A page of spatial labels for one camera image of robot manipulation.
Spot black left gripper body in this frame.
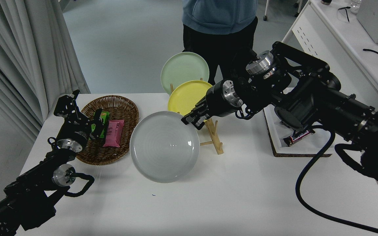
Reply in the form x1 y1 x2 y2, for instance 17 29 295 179
57 119 93 145

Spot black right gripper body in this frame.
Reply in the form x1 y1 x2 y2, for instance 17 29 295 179
205 81 239 117

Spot grey plate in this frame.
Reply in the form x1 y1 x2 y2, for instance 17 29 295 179
130 111 200 183

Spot yellow plate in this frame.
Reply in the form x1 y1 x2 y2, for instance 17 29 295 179
167 80 213 123

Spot wooden plate rack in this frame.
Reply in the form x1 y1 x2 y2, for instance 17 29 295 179
170 78 224 155

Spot pale green plate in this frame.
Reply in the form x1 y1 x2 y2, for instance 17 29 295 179
160 52 210 95

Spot green snack bar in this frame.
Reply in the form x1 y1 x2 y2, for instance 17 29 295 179
91 111 110 139

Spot pink snack bar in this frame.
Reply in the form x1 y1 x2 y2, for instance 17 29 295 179
103 119 125 148

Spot brown wicker basket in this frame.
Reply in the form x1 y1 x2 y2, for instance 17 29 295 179
75 95 139 166

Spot grey curtain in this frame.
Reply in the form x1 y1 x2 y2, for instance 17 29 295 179
0 0 91 143

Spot person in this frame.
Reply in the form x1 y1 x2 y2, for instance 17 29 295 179
182 0 258 86

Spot Snickers chocolate bar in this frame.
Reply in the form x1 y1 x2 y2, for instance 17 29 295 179
283 129 316 147

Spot white tray with brown base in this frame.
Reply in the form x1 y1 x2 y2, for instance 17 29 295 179
263 105 335 158

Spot white perforated side desk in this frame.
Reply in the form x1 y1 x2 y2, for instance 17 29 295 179
282 0 378 113

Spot black glasses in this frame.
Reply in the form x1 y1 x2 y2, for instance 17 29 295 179
338 6 352 23

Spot silver laptop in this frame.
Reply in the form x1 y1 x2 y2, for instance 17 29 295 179
356 0 378 45

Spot black cable on desk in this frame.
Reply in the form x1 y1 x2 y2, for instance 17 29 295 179
363 49 378 61

